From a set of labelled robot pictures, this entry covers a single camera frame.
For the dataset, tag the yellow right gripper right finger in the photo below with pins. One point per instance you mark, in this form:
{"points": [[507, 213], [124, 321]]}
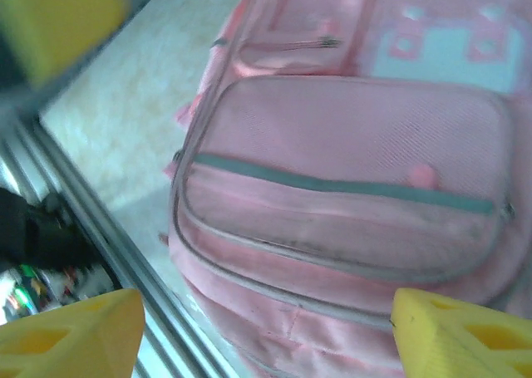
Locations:
{"points": [[465, 340]]}

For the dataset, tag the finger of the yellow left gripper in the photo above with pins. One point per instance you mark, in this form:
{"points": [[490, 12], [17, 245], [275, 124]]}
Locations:
{"points": [[54, 21]]}

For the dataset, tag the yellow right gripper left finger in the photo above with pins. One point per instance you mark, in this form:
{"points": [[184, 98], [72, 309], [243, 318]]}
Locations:
{"points": [[70, 340]]}

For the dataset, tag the pink school backpack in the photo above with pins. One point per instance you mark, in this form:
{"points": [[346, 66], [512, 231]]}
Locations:
{"points": [[353, 187]]}

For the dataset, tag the left controller board green light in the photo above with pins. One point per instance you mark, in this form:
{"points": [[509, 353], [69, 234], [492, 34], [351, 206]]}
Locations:
{"points": [[50, 291]]}

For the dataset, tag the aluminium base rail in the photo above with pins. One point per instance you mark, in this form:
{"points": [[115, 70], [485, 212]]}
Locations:
{"points": [[124, 253]]}

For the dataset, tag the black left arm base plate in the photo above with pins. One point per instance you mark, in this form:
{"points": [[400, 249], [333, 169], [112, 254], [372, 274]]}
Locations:
{"points": [[41, 232]]}

